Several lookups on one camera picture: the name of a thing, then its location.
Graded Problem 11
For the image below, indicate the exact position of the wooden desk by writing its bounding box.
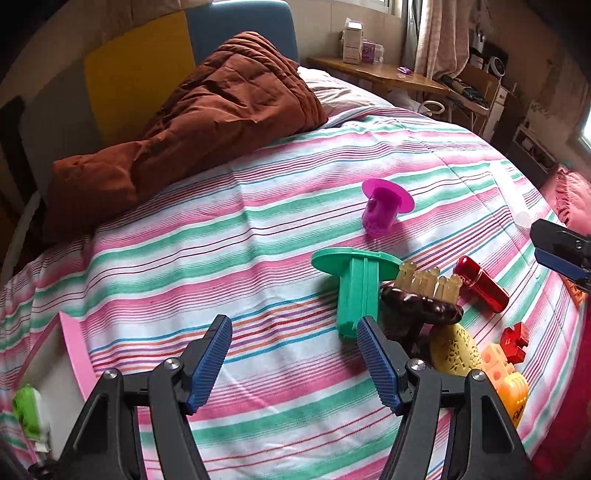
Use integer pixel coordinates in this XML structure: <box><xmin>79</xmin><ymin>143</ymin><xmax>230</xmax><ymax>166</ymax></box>
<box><xmin>307</xmin><ymin>56</ymin><xmax>490</xmax><ymax>116</ymax></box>

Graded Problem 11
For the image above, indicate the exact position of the magenta plastic stopper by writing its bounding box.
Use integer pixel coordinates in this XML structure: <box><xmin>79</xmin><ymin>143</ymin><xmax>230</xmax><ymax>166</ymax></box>
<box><xmin>361</xmin><ymin>178</ymin><xmax>415</xmax><ymax>238</ymax></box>

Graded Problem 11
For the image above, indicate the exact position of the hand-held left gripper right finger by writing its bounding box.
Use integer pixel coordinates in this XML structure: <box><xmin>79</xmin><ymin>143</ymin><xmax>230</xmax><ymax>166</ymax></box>
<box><xmin>356</xmin><ymin>316</ymin><xmax>539</xmax><ymax>480</ymax></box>

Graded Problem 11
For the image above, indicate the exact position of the white bed rail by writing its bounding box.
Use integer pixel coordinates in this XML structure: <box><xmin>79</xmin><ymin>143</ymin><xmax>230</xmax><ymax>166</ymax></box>
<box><xmin>0</xmin><ymin>191</ymin><xmax>42</xmax><ymax>282</ymax></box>

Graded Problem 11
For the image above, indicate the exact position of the beige curtain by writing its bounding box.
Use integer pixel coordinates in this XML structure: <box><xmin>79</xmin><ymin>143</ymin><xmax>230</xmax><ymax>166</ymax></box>
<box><xmin>413</xmin><ymin>0</ymin><xmax>472</xmax><ymax>79</ymax></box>

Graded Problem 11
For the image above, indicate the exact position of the tall white box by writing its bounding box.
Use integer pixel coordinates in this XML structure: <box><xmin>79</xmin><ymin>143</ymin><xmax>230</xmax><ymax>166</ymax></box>
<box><xmin>342</xmin><ymin>21</ymin><xmax>365</xmax><ymax>64</ymax></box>

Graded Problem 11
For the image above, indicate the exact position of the orange plastic block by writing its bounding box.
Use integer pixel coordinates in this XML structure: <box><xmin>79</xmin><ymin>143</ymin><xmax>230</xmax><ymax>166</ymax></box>
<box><xmin>480</xmin><ymin>344</ymin><xmax>515</xmax><ymax>391</ymax></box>

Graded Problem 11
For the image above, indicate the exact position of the orange plastic clip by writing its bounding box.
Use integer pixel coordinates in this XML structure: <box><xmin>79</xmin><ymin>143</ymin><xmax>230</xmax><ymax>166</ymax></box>
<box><xmin>496</xmin><ymin>371</ymin><xmax>529</xmax><ymax>435</ymax></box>

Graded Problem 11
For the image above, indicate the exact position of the pink pillow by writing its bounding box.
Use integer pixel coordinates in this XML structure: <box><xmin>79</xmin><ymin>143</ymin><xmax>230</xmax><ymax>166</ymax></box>
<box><xmin>538</xmin><ymin>164</ymin><xmax>591</xmax><ymax>232</ymax></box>

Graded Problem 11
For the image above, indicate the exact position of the white pillow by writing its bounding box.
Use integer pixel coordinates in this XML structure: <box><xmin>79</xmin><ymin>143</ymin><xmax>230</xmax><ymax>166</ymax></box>
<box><xmin>298</xmin><ymin>66</ymin><xmax>416</xmax><ymax>127</ymax></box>

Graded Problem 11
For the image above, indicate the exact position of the striped bed sheet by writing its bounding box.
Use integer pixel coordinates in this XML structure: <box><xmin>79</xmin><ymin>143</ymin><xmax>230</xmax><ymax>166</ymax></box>
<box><xmin>0</xmin><ymin>106</ymin><xmax>587</xmax><ymax>480</ymax></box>

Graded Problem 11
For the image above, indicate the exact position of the green plastic stopper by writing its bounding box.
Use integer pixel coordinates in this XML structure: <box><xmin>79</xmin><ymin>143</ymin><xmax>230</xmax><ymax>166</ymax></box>
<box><xmin>311</xmin><ymin>248</ymin><xmax>404</xmax><ymax>341</ymax></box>

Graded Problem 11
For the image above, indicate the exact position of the green plastic toy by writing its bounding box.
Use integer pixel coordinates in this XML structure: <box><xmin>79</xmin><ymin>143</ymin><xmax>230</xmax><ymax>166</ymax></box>
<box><xmin>11</xmin><ymin>385</ymin><xmax>52</xmax><ymax>455</ymax></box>

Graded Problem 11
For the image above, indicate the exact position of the brown massage comb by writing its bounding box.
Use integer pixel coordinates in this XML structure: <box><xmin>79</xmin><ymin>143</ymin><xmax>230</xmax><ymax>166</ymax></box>
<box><xmin>379</xmin><ymin>261</ymin><xmax>464</xmax><ymax>361</ymax></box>

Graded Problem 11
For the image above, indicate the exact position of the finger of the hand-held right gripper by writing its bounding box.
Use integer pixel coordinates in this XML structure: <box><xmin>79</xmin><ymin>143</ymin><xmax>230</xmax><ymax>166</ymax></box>
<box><xmin>534</xmin><ymin>248</ymin><xmax>591</xmax><ymax>294</ymax></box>
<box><xmin>530</xmin><ymin>219</ymin><xmax>591</xmax><ymax>259</ymax></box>

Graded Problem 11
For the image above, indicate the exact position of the brown cardboard box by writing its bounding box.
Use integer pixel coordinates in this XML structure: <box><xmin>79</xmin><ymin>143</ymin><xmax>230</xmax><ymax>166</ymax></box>
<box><xmin>455</xmin><ymin>62</ymin><xmax>502</xmax><ymax>100</ymax></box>

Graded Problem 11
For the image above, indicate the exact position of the grey yellow blue headboard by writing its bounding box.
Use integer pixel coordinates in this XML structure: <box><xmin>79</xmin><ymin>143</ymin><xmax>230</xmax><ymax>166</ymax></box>
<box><xmin>18</xmin><ymin>0</ymin><xmax>301</xmax><ymax>185</ymax></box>

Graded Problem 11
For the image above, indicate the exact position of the brown quilt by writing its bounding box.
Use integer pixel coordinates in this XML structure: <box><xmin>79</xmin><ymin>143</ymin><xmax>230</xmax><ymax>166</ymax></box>
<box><xmin>41</xmin><ymin>31</ymin><xmax>329</xmax><ymax>243</ymax></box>

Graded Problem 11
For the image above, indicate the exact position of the red plastic block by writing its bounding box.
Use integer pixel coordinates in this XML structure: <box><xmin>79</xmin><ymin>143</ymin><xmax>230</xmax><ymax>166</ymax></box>
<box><xmin>501</xmin><ymin>322</ymin><xmax>529</xmax><ymax>365</ymax></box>

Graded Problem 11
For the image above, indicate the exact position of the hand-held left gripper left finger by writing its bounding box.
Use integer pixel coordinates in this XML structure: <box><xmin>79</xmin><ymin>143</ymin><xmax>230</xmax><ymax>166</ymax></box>
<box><xmin>28</xmin><ymin>315</ymin><xmax>233</xmax><ymax>480</ymax></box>

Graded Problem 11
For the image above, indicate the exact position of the yellow perforated oval case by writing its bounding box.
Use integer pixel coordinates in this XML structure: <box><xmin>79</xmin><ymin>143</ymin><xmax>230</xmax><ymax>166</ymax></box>
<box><xmin>428</xmin><ymin>323</ymin><xmax>484</xmax><ymax>376</ymax></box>

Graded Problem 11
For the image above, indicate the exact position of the red metal cylinder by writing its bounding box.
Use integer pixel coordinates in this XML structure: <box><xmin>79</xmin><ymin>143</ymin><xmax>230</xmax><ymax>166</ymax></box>
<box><xmin>452</xmin><ymin>255</ymin><xmax>510</xmax><ymax>313</ymax></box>

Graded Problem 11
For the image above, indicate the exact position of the window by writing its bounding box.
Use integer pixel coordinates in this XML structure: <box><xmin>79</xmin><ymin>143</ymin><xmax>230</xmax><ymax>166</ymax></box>
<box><xmin>323</xmin><ymin>0</ymin><xmax>411</xmax><ymax>17</ymax></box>

